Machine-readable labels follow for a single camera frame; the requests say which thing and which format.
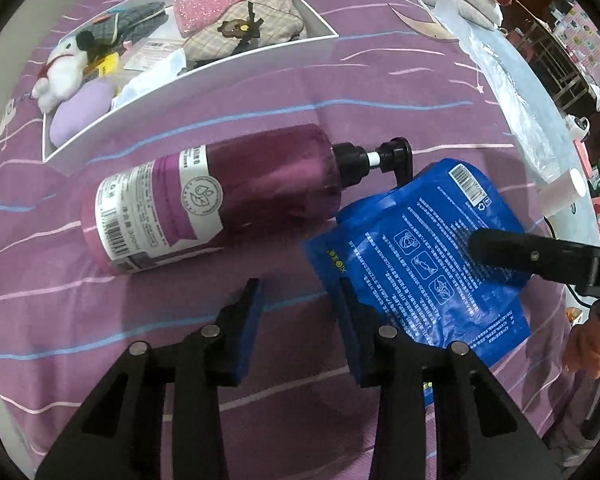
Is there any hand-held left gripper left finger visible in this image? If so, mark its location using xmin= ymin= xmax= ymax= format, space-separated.
xmin=35 ymin=277 xmax=262 ymax=480

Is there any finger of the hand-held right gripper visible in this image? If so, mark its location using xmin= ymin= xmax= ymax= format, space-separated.
xmin=467 ymin=227 xmax=600 ymax=291

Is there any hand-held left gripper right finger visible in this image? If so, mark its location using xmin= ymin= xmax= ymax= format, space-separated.
xmin=337 ymin=277 xmax=563 ymax=480

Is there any blue plastic packet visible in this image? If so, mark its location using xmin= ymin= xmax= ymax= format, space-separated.
xmin=302 ymin=158 xmax=533 ymax=368

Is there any white box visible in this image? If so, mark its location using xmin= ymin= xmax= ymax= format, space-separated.
xmin=41 ymin=0 xmax=340 ymax=177

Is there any lilac soft pad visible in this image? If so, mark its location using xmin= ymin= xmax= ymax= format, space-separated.
xmin=50 ymin=80 xmax=116 ymax=148

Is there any white plush dog red scarf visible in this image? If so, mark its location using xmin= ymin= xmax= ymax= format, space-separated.
xmin=32 ymin=30 xmax=106 ymax=113

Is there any beige plaid pouch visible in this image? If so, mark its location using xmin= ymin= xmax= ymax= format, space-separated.
xmin=182 ymin=0 xmax=308 ymax=63

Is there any pink glitter pouch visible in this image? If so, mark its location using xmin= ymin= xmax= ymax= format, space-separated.
xmin=172 ymin=0 xmax=258 ymax=38

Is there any green plaid pouch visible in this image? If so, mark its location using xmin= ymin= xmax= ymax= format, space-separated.
xmin=92 ymin=2 xmax=168 ymax=53

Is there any person's right hand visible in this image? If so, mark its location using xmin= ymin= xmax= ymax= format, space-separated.
xmin=561 ymin=319 xmax=600 ymax=378

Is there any white cylinder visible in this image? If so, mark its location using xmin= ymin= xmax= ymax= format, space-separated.
xmin=540 ymin=167 xmax=588 ymax=213

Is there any purple pump bottle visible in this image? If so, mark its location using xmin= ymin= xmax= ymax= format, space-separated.
xmin=80 ymin=124 xmax=413 ymax=276

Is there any clear plastic sheet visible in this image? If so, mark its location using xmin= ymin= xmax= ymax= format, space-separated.
xmin=387 ymin=0 xmax=591 ymax=186

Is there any white paper card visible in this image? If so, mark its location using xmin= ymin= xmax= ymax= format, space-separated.
xmin=125 ymin=37 xmax=181 ymax=73

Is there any white security camera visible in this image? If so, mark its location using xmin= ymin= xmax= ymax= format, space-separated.
xmin=565 ymin=115 xmax=593 ymax=138

